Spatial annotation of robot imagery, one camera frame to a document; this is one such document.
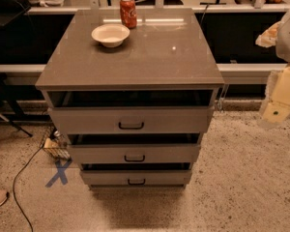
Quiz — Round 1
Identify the black tripod stand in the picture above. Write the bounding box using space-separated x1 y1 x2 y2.
0 70 34 138

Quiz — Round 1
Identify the grey bottom drawer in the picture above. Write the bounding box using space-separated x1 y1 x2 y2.
80 170 192 186

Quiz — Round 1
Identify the white bowl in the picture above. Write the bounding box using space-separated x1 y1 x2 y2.
91 24 130 47

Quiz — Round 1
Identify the grey top drawer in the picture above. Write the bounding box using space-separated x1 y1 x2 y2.
48 107 214 134

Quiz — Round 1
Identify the orange soda can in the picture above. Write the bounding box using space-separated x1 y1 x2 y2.
120 0 137 29

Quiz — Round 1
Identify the black chair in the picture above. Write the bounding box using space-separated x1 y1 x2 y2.
0 0 32 29

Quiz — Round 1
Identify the grey middle drawer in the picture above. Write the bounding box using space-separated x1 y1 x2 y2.
68 144 200 163

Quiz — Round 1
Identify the grey drawer cabinet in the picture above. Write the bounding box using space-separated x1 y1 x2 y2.
35 7 225 189

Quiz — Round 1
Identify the blue tape cross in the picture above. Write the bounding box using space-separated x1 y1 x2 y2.
45 159 73 188

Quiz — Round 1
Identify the grey drawer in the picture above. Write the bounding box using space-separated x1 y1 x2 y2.
48 107 214 134
80 170 192 186
68 144 200 163

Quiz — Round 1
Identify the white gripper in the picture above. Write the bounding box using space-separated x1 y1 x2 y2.
255 22 290 129

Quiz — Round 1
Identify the wire basket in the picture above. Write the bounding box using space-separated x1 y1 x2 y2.
42 127 71 160

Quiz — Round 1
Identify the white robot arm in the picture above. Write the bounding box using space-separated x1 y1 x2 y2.
255 10 290 129

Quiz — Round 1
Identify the black floor cable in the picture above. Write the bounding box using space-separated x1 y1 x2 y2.
12 147 44 232

